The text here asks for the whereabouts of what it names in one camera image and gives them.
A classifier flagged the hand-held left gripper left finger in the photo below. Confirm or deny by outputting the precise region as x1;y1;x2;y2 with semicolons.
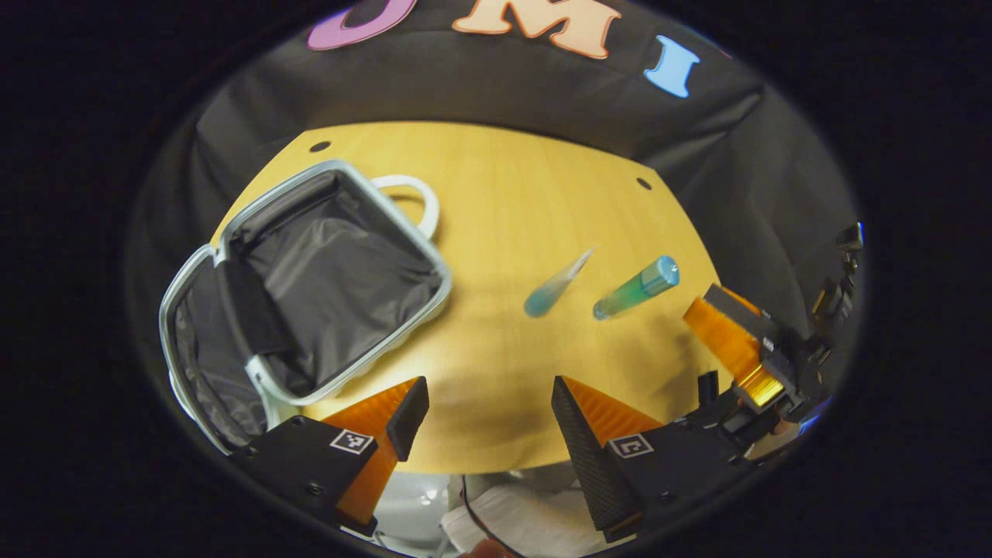
229;376;431;537

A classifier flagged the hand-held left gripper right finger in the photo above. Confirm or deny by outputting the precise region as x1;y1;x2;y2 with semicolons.
550;375;756;543

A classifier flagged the blue green skin care bottle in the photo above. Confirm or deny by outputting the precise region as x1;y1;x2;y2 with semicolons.
593;256;681;321

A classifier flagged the white suitcase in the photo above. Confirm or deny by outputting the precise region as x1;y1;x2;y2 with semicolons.
159;159;454;456

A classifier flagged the white blue skin care tube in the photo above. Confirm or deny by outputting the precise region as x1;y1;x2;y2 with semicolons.
523;246;598;319

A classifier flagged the black backdrop cloth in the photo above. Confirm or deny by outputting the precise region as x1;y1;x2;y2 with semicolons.
128;0;865;435

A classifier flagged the black cable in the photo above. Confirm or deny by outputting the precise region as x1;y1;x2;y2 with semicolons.
461;474;512;555

